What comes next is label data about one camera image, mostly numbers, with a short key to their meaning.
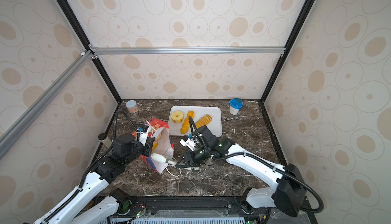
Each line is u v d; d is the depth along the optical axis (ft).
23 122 1.81
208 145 1.87
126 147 1.80
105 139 2.92
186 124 3.38
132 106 3.59
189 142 2.24
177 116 3.46
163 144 2.94
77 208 1.46
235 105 3.44
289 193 1.30
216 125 3.49
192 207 2.44
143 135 2.11
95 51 2.97
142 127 2.08
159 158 2.30
